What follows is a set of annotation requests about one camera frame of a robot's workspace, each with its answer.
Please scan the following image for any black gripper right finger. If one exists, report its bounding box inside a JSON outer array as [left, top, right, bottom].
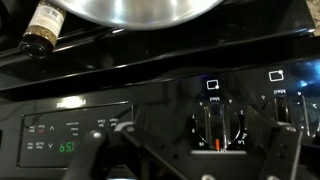
[[245, 105, 320, 180]]

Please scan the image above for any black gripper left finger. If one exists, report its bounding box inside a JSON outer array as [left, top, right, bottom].
[[63, 121, 190, 180]]

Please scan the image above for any black stove knob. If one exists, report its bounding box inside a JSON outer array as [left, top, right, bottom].
[[193, 103, 243, 151], [261, 94, 320, 138]]

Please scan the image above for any black electric stove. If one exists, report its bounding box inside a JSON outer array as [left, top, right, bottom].
[[0, 0, 320, 180]]

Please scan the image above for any stainless steel frying pan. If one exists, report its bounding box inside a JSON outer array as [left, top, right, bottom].
[[49, 0, 224, 32]]

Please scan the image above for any small spice jar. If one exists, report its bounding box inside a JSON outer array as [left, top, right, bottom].
[[18, 0, 68, 60]]

